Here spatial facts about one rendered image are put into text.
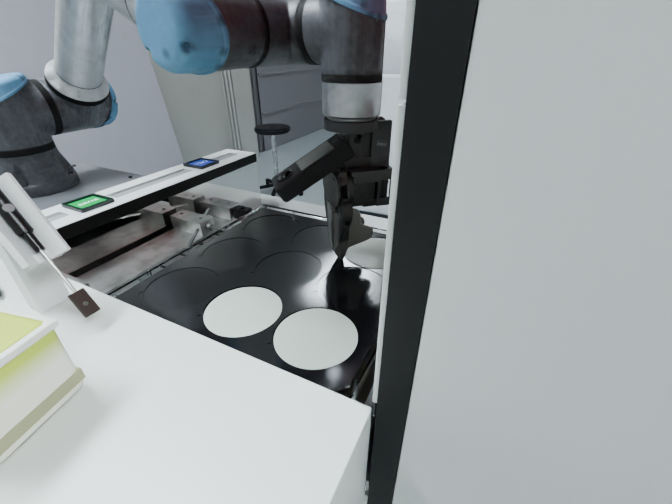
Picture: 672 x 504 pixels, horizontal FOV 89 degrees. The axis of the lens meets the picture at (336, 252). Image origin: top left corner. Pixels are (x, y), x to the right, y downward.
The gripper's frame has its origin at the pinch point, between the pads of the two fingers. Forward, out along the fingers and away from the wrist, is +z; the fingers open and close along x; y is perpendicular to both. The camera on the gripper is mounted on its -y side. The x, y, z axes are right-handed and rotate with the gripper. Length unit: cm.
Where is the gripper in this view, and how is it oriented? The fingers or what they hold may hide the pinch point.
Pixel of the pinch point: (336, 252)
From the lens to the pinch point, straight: 54.4
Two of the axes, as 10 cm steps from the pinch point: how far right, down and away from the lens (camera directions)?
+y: 9.5, -1.6, 2.6
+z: 0.0, 8.6, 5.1
